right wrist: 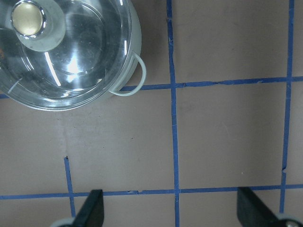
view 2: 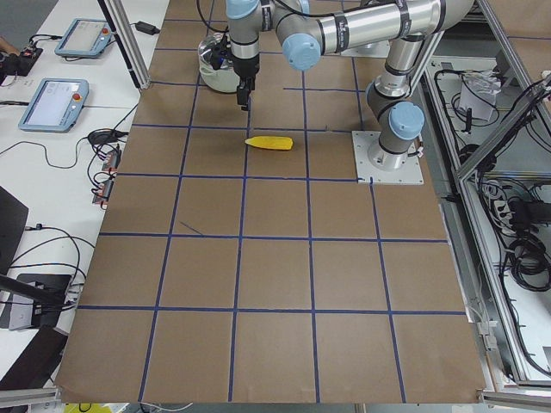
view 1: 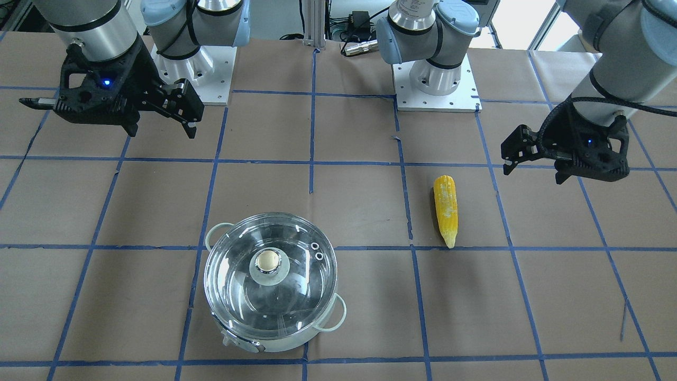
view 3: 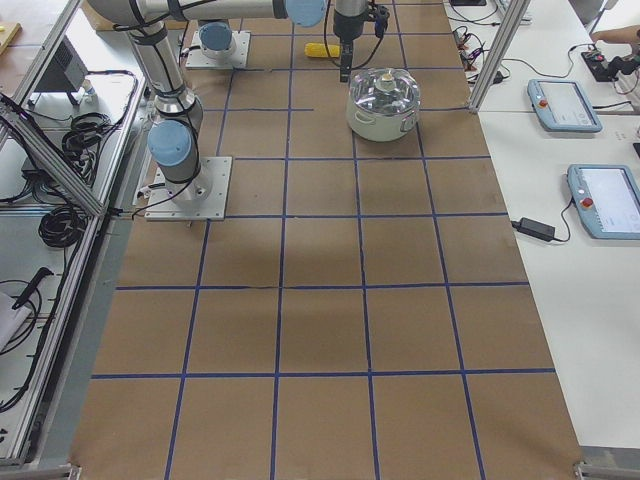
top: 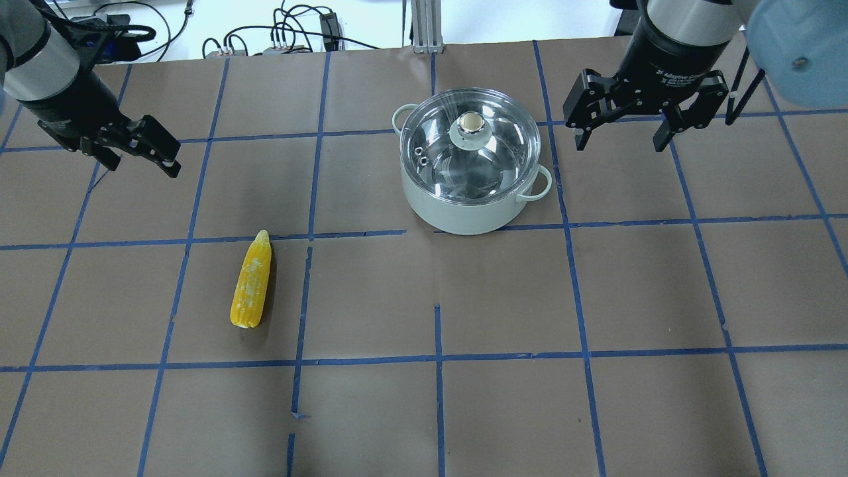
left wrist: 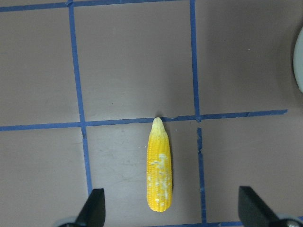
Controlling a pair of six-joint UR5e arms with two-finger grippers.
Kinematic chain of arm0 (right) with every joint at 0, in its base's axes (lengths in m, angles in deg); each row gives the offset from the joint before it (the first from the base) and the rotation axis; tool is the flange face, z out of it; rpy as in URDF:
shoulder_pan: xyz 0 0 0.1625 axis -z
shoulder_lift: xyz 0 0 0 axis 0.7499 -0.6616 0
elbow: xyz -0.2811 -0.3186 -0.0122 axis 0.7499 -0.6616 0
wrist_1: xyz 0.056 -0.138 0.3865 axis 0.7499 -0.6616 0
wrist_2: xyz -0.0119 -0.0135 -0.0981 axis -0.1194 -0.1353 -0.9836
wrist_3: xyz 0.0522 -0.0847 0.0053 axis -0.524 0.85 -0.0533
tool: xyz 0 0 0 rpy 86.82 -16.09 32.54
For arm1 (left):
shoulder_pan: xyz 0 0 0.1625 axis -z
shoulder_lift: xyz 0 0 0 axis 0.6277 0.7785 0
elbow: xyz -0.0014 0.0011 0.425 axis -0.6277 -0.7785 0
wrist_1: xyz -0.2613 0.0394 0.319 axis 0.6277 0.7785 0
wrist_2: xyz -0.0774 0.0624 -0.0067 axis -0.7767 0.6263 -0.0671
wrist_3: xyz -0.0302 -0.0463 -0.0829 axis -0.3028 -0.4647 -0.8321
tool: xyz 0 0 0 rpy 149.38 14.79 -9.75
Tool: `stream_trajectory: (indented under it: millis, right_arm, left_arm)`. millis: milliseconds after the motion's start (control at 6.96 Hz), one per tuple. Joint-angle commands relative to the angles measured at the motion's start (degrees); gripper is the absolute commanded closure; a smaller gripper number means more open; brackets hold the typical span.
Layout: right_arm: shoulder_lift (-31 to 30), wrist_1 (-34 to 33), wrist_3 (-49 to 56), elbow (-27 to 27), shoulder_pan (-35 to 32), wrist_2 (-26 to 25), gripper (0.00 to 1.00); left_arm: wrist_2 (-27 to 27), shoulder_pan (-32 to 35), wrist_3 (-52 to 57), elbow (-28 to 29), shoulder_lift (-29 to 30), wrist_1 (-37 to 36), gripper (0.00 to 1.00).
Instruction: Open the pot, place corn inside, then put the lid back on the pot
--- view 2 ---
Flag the far teach pendant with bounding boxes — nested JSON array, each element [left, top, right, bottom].
[[54, 18, 112, 59]]

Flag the yellow corn cob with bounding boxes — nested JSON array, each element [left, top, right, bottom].
[[245, 135, 294, 151]]

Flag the near teach pendant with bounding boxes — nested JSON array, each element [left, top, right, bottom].
[[18, 78, 90, 133]]

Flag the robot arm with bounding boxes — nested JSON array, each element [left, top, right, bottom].
[[226, 0, 473, 171]]

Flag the teach pendant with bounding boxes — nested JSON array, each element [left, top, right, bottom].
[[18, 78, 90, 133], [54, 18, 112, 59]]

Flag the black power brick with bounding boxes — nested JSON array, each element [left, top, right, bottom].
[[135, 21, 160, 35]]

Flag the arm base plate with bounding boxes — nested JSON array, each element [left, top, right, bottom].
[[352, 131, 424, 185]]

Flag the glass pot lid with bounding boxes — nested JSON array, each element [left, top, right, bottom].
[[198, 33, 233, 71]]

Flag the aluminium frame post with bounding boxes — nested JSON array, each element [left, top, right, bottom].
[[97, 0, 151, 90]]

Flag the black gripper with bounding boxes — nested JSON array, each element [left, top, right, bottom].
[[231, 40, 260, 111]]

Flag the pale green cooking pot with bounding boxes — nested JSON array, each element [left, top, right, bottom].
[[198, 54, 239, 94]]

